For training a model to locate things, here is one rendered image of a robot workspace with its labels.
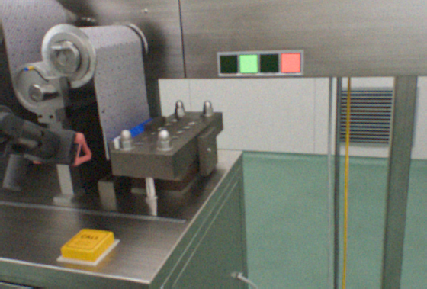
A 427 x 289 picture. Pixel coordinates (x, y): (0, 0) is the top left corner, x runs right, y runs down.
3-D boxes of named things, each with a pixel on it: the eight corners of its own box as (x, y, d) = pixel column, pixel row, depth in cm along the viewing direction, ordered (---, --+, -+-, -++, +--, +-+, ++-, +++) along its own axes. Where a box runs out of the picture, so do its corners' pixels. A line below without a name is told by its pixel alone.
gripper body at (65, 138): (72, 164, 77) (46, 156, 70) (30, 161, 80) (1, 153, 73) (78, 133, 78) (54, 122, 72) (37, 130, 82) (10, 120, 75)
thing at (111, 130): (107, 159, 98) (102, 125, 95) (149, 132, 119) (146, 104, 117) (108, 159, 98) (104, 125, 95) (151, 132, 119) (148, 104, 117)
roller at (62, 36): (79, 90, 93) (40, 66, 94) (133, 73, 116) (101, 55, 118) (94, 46, 88) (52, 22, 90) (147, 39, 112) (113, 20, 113)
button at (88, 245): (62, 258, 73) (59, 247, 73) (85, 238, 80) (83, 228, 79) (94, 264, 71) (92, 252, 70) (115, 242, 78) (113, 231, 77)
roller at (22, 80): (17, 110, 101) (8, 64, 97) (80, 91, 124) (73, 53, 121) (57, 111, 97) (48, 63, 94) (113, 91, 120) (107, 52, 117)
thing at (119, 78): (101, 126, 95) (89, 49, 90) (146, 104, 116) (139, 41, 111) (102, 126, 95) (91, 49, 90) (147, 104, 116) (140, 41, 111)
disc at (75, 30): (85, 98, 94) (35, 69, 95) (85, 98, 94) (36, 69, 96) (104, 43, 88) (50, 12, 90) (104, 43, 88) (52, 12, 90)
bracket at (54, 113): (52, 203, 97) (28, 81, 88) (69, 191, 103) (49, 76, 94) (69, 204, 95) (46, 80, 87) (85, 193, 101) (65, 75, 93)
